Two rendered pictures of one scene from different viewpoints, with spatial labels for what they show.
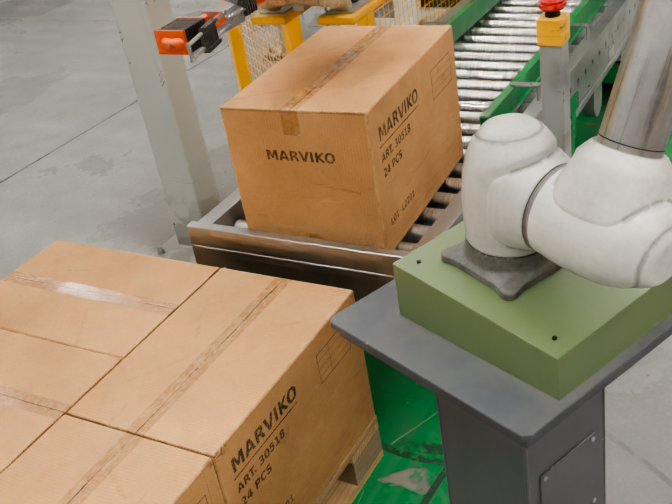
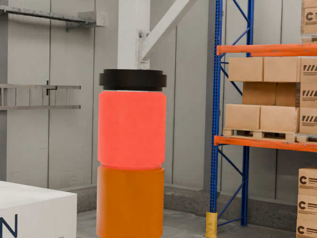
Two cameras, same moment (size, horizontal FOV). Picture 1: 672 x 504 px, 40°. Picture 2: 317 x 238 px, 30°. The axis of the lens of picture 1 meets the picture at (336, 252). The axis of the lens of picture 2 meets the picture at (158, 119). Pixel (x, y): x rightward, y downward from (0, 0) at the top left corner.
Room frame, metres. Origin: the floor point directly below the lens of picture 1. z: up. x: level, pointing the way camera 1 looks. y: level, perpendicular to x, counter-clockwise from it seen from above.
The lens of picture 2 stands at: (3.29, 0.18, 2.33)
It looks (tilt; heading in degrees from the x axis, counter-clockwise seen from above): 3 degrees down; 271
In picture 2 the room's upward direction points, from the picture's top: 1 degrees clockwise
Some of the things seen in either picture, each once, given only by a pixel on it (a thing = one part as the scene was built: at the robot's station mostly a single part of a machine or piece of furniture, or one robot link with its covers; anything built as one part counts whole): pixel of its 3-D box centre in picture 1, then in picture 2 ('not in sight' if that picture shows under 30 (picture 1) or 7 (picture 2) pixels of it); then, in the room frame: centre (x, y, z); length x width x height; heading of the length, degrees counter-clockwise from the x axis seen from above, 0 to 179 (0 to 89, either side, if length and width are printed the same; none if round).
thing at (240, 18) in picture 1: (223, 16); not in sight; (1.94, 0.14, 1.23); 0.07 x 0.07 x 0.04; 57
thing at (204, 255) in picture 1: (305, 282); not in sight; (2.04, 0.09, 0.48); 0.70 x 0.03 x 0.15; 56
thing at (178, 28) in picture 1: (183, 35); not in sight; (1.83, 0.22, 1.23); 0.08 x 0.07 x 0.05; 147
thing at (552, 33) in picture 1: (559, 190); not in sight; (2.24, -0.64, 0.50); 0.07 x 0.07 x 1.00; 56
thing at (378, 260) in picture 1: (299, 248); not in sight; (2.04, 0.09, 0.58); 0.70 x 0.03 x 0.06; 56
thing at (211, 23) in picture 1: (224, 25); not in sight; (1.84, 0.14, 1.23); 0.31 x 0.03 x 0.05; 160
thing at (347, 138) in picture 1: (353, 133); not in sight; (2.32, -0.10, 0.75); 0.60 x 0.40 x 0.40; 149
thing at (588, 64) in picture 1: (561, 102); not in sight; (2.83, -0.83, 0.50); 2.31 x 0.05 x 0.19; 146
